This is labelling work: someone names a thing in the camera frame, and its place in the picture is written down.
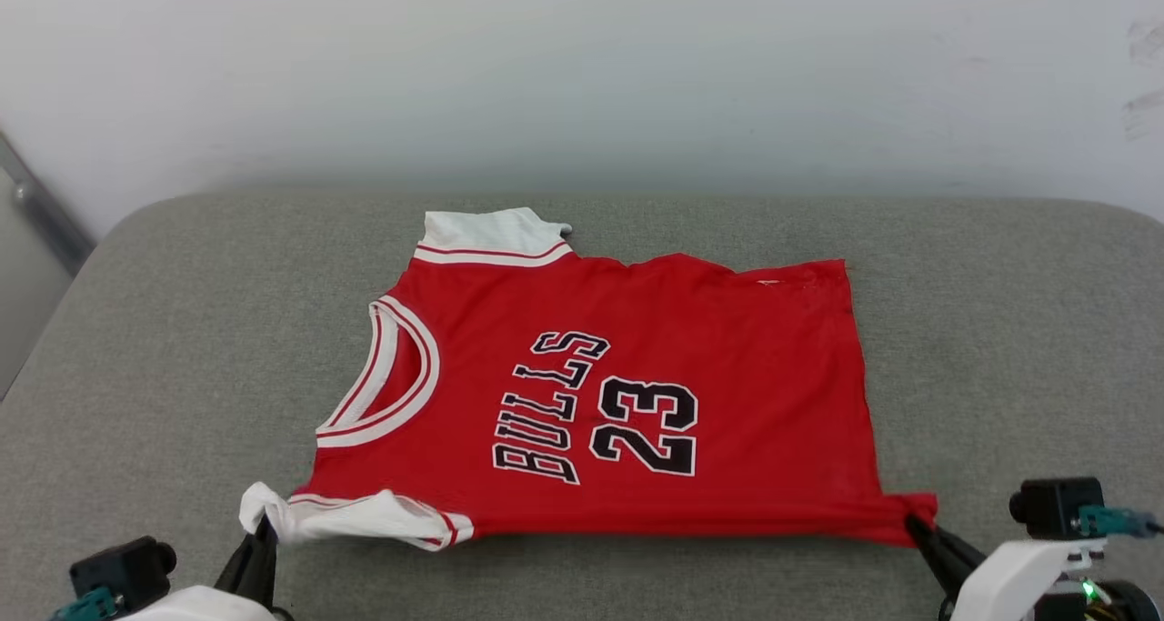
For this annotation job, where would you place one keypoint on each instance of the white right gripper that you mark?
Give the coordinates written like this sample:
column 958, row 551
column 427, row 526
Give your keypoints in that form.
column 1018, row 575

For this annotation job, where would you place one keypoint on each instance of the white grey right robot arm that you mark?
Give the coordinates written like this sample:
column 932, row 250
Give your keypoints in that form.
column 1109, row 603

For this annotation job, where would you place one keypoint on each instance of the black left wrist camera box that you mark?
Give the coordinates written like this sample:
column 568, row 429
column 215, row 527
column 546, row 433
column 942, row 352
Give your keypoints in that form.
column 123, row 571

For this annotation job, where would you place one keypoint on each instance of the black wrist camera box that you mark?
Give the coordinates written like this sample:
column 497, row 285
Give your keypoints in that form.
column 123, row 571
column 1055, row 507

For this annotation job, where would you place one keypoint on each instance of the red Bulls basketball jersey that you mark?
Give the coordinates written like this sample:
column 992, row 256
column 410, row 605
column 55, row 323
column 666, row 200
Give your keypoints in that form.
column 727, row 375

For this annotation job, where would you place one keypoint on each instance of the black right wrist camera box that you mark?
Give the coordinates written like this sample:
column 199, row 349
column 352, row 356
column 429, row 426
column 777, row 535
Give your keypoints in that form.
column 1055, row 507

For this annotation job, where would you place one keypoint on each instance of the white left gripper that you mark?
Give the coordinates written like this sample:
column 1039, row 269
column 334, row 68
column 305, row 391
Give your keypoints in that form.
column 195, row 607

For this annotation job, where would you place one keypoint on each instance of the grey fabric sofa cushion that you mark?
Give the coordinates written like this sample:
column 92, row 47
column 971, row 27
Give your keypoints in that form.
column 1000, row 375

